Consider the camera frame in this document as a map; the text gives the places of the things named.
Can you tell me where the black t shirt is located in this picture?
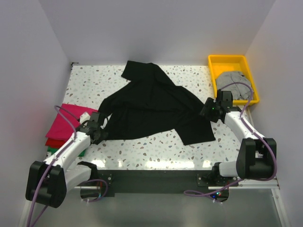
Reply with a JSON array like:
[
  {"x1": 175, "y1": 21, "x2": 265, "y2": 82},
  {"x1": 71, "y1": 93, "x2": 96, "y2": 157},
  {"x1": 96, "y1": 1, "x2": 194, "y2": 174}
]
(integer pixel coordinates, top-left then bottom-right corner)
[{"x1": 98, "y1": 61, "x2": 215, "y2": 145}]

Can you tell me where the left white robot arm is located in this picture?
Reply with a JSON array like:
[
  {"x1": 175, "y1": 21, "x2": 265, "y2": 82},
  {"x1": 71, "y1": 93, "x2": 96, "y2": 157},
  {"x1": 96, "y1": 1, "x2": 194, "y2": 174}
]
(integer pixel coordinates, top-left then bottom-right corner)
[{"x1": 25, "y1": 112, "x2": 108, "y2": 208}]

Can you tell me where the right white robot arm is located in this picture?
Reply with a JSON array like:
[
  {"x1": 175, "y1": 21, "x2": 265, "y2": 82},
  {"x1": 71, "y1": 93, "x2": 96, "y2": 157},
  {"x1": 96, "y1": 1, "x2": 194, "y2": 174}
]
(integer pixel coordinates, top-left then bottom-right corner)
[{"x1": 200, "y1": 89, "x2": 277, "y2": 186}]

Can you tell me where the pink folded t shirt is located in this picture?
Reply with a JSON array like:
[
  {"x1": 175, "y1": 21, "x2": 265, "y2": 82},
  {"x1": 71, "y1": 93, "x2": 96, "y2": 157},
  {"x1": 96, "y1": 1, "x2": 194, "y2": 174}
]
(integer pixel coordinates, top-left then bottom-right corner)
[{"x1": 45, "y1": 104, "x2": 97, "y2": 141}]

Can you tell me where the grey t shirt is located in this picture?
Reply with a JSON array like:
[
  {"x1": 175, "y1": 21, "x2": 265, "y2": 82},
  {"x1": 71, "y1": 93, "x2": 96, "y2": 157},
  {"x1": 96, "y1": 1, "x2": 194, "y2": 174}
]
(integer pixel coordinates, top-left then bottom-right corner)
[{"x1": 215, "y1": 71, "x2": 252, "y2": 100}]

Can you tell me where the red folded t shirt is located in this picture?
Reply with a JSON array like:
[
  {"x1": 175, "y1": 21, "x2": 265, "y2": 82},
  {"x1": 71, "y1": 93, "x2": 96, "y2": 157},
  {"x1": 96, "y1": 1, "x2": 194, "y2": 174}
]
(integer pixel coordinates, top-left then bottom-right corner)
[{"x1": 45, "y1": 138, "x2": 66, "y2": 148}]

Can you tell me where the green folded t shirt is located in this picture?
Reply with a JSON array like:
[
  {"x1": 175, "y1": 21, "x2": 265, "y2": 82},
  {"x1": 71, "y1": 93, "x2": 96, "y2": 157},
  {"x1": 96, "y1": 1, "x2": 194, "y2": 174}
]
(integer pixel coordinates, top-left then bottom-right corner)
[{"x1": 47, "y1": 146, "x2": 86, "y2": 157}]

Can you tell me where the yellow plastic bin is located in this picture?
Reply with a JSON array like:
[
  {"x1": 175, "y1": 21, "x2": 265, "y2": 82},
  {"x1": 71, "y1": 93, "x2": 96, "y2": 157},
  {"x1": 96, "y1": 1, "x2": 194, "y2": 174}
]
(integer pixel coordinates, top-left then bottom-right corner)
[{"x1": 208, "y1": 55, "x2": 260, "y2": 105}]

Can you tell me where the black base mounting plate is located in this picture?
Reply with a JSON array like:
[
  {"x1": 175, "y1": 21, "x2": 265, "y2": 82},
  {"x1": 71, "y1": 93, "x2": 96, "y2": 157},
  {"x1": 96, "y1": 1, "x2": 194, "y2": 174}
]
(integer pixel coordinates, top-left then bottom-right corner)
[{"x1": 97, "y1": 170, "x2": 239, "y2": 197}]

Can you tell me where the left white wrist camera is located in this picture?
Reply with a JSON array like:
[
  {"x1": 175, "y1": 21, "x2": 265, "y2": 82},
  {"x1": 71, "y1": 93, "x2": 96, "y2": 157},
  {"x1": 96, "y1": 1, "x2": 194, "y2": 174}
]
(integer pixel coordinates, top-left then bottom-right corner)
[{"x1": 79, "y1": 112, "x2": 90, "y2": 124}]

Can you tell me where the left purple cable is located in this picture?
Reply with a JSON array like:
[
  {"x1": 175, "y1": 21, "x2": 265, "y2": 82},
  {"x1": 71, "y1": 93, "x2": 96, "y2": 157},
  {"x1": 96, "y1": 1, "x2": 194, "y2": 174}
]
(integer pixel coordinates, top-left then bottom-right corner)
[{"x1": 25, "y1": 105, "x2": 108, "y2": 227}]

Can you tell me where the purple cable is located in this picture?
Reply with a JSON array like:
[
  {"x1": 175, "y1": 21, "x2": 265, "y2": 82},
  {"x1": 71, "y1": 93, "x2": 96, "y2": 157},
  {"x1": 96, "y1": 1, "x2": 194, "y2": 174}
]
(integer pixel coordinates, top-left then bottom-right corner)
[
  {"x1": 184, "y1": 82, "x2": 277, "y2": 197},
  {"x1": 25, "y1": 105, "x2": 108, "y2": 227}
]

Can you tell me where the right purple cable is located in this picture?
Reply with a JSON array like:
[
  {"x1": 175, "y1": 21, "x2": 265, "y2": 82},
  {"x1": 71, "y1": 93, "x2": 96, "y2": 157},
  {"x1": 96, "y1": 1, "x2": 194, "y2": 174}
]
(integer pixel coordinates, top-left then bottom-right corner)
[{"x1": 184, "y1": 82, "x2": 277, "y2": 197}]

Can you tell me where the aluminium frame rail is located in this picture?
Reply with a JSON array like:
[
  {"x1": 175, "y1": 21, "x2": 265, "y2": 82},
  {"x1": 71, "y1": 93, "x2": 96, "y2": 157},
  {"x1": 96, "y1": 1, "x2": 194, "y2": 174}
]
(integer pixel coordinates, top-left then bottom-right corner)
[{"x1": 75, "y1": 113, "x2": 281, "y2": 190}]

